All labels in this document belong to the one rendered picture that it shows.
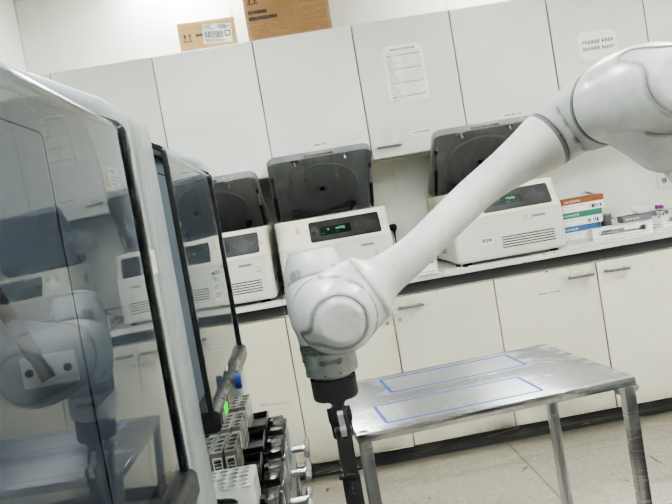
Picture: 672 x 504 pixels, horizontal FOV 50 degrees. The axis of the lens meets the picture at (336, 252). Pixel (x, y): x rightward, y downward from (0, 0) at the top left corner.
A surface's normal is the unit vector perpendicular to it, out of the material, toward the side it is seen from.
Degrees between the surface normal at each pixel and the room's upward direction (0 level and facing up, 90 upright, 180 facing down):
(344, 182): 142
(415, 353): 90
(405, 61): 90
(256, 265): 90
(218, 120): 90
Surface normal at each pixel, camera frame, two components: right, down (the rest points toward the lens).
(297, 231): -0.03, -0.47
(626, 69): -0.84, -0.29
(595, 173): 0.06, 0.04
